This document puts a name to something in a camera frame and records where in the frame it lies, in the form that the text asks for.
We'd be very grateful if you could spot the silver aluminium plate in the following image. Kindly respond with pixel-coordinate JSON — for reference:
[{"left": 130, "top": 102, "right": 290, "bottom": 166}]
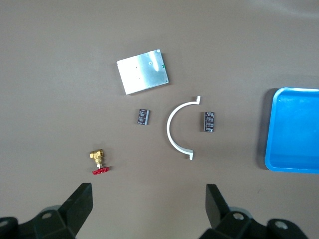
[{"left": 116, "top": 49, "right": 169, "bottom": 96}]

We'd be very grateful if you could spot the brass valve red handle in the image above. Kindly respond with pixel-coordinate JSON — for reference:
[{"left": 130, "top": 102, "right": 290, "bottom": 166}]
[{"left": 89, "top": 148, "right": 111, "bottom": 176}]

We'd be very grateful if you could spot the brown table mat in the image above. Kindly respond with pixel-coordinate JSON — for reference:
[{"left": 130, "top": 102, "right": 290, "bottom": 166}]
[{"left": 0, "top": 0, "right": 319, "bottom": 239}]

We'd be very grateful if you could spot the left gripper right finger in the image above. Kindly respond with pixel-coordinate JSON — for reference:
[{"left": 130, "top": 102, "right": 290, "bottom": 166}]
[{"left": 199, "top": 183, "right": 310, "bottom": 239}]

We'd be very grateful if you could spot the white curved pipe bracket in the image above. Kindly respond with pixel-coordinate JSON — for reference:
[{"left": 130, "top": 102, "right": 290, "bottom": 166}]
[{"left": 166, "top": 95, "right": 201, "bottom": 161}]

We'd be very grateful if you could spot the blue plastic tray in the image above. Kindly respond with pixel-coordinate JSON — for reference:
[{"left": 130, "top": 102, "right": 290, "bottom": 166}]
[{"left": 264, "top": 87, "right": 319, "bottom": 173}]

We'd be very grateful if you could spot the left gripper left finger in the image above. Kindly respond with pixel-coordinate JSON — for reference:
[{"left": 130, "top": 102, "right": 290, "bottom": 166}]
[{"left": 0, "top": 183, "right": 93, "bottom": 239}]

